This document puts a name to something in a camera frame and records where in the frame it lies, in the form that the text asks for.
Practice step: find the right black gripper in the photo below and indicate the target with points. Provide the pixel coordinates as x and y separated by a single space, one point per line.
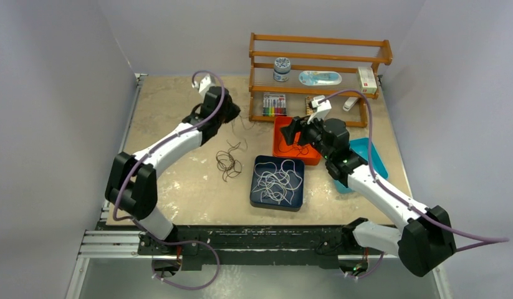
295 126

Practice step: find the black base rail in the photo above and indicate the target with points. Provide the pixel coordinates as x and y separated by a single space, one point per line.
345 263

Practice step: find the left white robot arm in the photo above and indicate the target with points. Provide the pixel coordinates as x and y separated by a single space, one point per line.
132 183

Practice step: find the orange spiral notebook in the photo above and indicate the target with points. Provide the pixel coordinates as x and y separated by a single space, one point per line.
308 106

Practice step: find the coloured marker pen pack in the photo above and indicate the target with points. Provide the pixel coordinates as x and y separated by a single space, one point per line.
274 104

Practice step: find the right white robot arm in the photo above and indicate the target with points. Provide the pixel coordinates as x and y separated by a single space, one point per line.
422 236

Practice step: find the orange plastic bin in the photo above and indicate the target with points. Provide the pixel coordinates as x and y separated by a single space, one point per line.
306 153

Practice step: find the wooden shelf rack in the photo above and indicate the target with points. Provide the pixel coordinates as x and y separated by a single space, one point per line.
343 56

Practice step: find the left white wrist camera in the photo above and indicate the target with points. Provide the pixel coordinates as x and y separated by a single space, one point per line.
203 85

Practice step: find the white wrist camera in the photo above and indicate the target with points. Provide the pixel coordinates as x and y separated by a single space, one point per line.
322 106
203 85

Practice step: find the dark blue plastic bin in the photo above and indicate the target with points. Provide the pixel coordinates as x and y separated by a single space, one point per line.
277 183

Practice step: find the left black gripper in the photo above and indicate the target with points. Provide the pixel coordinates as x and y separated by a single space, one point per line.
234 111

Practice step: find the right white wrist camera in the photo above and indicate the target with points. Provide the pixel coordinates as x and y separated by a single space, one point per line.
322 106

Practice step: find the white blue lidded jar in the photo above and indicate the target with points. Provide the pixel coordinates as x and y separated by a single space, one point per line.
281 69

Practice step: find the blue packaged item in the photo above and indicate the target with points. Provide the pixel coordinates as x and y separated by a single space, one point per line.
319 78

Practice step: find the white small device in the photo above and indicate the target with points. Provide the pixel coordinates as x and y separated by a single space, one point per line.
349 103

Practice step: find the white red box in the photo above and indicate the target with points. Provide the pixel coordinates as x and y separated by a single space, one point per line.
367 80

